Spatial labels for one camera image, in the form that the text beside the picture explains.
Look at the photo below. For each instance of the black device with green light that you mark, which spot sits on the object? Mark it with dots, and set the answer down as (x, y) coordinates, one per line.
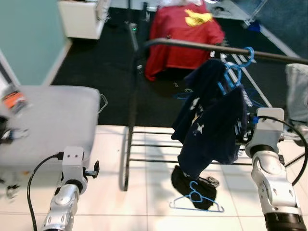
(133, 25)

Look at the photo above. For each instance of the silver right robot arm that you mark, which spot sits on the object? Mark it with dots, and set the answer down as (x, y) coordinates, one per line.
(274, 183)

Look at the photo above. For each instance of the navy garment with white print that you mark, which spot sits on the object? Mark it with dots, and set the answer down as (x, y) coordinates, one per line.
(211, 125)

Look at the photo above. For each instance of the white drying rack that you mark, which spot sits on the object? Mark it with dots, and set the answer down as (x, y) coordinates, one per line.
(260, 93)

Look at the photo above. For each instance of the crumpled black garment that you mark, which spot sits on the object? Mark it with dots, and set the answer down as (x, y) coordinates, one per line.
(185, 185)

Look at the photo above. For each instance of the red shirt with yellow print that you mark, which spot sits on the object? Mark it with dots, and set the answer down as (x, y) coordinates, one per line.
(178, 43)

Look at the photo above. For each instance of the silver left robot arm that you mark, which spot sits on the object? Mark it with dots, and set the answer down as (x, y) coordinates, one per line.
(62, 202)

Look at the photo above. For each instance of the grey padded ottoman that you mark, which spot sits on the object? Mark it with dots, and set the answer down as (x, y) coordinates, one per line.
(53, 120)

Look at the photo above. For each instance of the small orange pack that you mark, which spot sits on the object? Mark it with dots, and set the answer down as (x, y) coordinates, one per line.
(13, 100)

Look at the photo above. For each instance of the blue plastic hanger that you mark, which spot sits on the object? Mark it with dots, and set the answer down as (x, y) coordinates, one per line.
(195, 195)
(252, 55)

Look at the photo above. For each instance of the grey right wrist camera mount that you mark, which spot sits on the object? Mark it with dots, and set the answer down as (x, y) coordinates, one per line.
(269, 130)

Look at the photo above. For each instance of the light grey hanging garment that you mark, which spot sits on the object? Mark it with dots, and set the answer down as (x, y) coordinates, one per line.
(298, 91)

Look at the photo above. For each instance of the white cabinet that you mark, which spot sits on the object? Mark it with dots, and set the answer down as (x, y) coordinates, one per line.
(82, 19)

